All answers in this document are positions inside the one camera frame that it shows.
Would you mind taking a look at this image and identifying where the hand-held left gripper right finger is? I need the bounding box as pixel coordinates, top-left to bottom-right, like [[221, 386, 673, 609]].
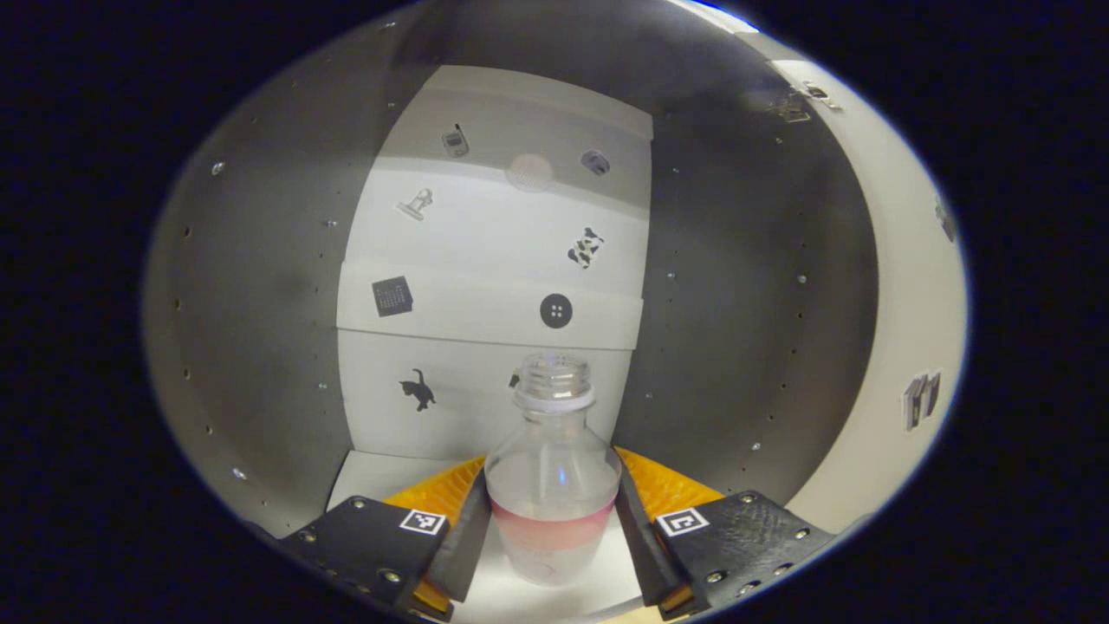
[[613, 446, 837, 618]]

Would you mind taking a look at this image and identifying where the grey cabinet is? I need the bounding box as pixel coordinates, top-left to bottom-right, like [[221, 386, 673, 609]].
[[143, 0, 878, 624]]

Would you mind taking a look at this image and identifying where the clear bottle with pink label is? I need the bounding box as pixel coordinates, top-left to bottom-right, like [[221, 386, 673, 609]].
[[483, 351, 623, 588]]

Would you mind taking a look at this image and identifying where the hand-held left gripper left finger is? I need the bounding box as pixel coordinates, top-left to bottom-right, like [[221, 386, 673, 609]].
[[279, 457, 493, 621]]

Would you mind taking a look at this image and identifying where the metal door hinge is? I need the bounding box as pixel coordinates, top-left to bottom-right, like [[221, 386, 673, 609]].
[[780, 80, 843, 122]]

